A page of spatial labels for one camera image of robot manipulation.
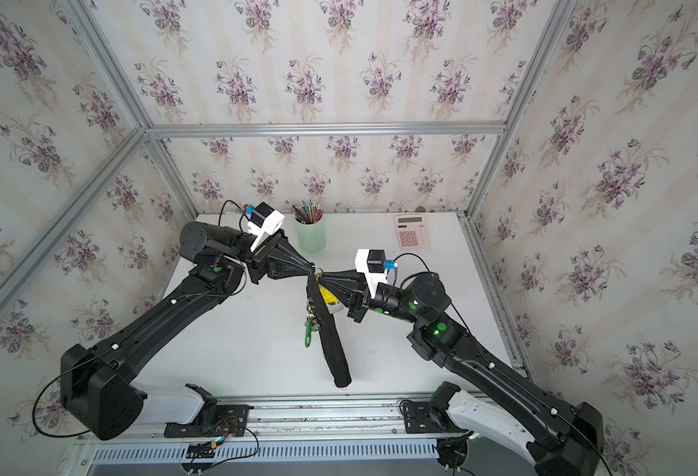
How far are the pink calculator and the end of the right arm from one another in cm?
61

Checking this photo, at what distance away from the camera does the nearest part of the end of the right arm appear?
20.3 inches

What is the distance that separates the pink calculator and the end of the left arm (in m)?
0.65

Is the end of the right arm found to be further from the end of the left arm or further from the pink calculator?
the pink calculator

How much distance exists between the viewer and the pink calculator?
1.12 metres

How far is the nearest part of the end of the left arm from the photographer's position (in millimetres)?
508

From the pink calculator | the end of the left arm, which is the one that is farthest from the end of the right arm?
the pink calculator
